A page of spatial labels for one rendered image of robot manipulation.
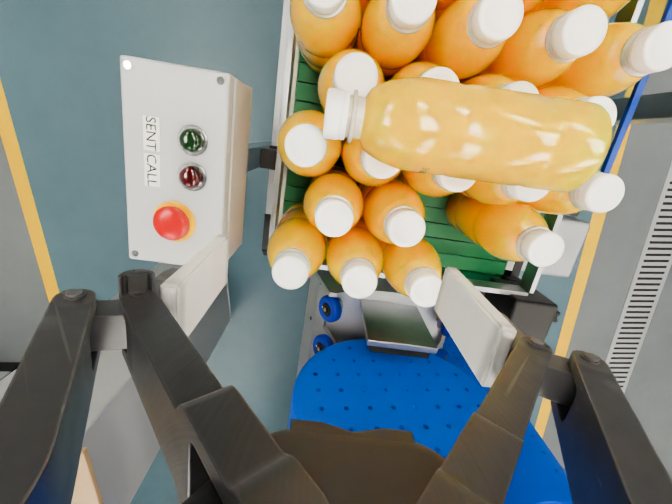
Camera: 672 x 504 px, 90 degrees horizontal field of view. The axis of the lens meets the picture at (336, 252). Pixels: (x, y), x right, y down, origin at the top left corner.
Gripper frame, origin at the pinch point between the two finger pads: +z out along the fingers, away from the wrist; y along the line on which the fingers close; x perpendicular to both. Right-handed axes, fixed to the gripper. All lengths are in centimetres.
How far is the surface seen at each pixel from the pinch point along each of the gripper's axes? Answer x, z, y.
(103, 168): -19, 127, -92
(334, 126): 8.5, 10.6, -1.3
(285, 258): -4.9, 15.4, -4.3
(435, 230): -4.4, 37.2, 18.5
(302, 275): -6.5, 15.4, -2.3
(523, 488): -50, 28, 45
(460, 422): -23.3, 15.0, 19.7
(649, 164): 18, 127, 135
